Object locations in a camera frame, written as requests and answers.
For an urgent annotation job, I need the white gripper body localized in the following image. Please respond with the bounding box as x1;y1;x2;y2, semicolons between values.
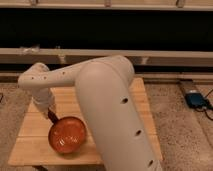
33;89;55;118

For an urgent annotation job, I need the wooden shelf rail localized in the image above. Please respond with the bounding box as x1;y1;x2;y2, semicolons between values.
0;47;213;67

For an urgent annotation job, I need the orange ceramic bowl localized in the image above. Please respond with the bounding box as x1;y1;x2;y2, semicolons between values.
48;117;87;154

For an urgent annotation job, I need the blue electronic box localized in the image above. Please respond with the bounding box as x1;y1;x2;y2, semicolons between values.
185;93;206;108

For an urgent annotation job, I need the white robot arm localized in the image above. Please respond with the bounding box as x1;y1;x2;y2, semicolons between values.
18;55;163;171

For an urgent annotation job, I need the black cable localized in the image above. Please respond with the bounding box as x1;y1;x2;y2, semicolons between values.
196;88;213;121

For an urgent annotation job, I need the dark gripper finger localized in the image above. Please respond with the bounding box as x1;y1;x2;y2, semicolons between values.
48;110;58;123

